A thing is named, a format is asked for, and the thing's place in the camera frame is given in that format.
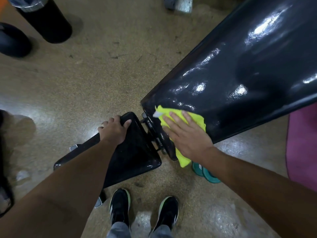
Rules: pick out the person's left hand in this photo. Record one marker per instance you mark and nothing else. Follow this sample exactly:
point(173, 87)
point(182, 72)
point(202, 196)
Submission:
point(114, 132)

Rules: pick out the person's right hand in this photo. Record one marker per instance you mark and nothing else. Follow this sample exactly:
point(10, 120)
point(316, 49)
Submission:
point(190, 141)

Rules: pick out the person's grey trouser leg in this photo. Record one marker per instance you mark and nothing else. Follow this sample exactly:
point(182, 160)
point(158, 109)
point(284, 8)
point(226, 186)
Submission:
point(119, 231)
point(161, 233)

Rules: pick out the black round trash bin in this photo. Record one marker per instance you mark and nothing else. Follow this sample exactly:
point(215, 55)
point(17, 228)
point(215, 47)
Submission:
point(47, 24)

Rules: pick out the person's right grey trouser leg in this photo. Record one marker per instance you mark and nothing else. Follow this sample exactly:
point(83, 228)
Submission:
point(161, 233)

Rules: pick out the person's left black shoe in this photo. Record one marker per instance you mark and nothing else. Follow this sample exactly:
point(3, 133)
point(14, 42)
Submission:
point(120, 205)

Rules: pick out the person's right forearm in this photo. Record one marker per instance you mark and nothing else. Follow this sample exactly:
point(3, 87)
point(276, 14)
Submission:
point(267, 195)

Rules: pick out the person's right black shoe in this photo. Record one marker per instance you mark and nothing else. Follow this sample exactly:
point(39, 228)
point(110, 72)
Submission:
point(167, 211)

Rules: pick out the pink exercise mat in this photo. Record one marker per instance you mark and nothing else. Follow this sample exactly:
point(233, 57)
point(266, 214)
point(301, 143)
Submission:
point(303, 151)

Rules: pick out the person's black shoe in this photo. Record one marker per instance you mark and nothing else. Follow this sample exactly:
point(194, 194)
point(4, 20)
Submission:
point(167, 211)
point(120, 205)

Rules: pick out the person's left grey trouser leg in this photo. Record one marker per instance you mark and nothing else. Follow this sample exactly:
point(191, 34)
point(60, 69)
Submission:
point(119, 231)

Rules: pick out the person's left forearm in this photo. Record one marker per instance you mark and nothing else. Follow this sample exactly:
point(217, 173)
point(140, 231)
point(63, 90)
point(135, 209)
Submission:
point(62, 193)

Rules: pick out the yellow cleaning cloth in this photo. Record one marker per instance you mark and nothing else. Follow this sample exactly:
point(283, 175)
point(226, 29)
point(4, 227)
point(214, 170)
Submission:
point(198, 120)

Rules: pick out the black round object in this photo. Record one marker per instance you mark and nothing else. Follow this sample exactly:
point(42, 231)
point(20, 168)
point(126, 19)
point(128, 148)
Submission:
point(13, 40)

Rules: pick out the black padded gym bench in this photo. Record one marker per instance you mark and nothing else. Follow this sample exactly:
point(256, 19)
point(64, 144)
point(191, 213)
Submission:
point(247, 71)

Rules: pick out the teal dumbbell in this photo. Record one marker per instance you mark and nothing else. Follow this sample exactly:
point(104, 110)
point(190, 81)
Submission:
point(209, 177)

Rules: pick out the grey metal dumbbell rack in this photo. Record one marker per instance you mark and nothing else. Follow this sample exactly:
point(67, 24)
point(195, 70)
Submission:
point(179, 4)

